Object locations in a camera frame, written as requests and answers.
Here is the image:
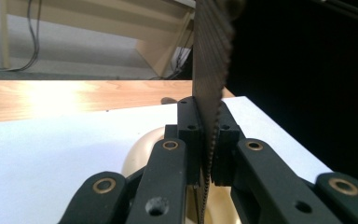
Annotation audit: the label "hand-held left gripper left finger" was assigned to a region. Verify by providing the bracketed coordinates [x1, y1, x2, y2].
[125, 96, 205, 224]

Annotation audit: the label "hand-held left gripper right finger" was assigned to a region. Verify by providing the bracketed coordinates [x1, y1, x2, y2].
[213, 101, 343, 224]

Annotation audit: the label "cream cup with orange dot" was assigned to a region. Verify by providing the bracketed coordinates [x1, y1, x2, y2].
[120, 126, 242, 224]

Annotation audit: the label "black serrated knife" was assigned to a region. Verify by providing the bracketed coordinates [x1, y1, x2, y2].
[191, 0, 246, 224]

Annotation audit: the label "white board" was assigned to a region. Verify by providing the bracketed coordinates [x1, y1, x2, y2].
[0, 96, 334, 224]

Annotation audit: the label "light wooden shelf unit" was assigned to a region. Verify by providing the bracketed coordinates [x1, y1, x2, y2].
[0, 0, 198, 77]

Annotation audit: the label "black hanging cables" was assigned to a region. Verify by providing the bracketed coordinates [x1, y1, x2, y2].
[7, 0, 42, 73]

